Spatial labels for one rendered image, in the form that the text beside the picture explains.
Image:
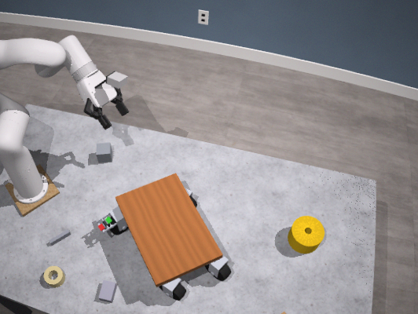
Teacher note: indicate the beige roll of masking tape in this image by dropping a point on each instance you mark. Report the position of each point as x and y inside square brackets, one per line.
[54, 282]

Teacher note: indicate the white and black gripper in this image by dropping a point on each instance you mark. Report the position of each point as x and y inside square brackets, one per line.
[96, 98]

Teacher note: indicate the yellow roll with center hole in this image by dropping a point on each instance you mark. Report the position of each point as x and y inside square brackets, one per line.
[299, 236]

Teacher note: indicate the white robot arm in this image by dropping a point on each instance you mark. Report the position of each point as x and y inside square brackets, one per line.
[14, 117]

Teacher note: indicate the grey rectangular bar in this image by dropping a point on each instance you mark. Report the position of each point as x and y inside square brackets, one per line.
[58, 238]

